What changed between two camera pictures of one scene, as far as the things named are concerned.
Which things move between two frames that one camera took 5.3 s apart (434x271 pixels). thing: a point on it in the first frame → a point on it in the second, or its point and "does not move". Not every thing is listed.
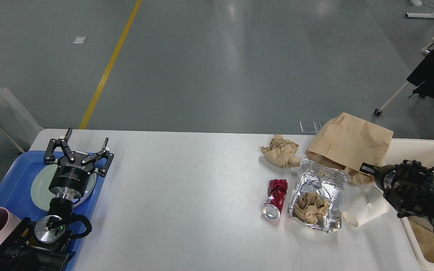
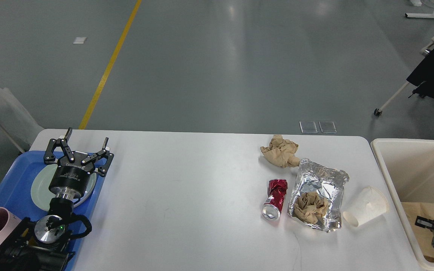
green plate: [41, 192] does not move
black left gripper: [72, 174] does not move
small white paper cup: [369, 204] does not move
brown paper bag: [345, 142] → [424, 235]
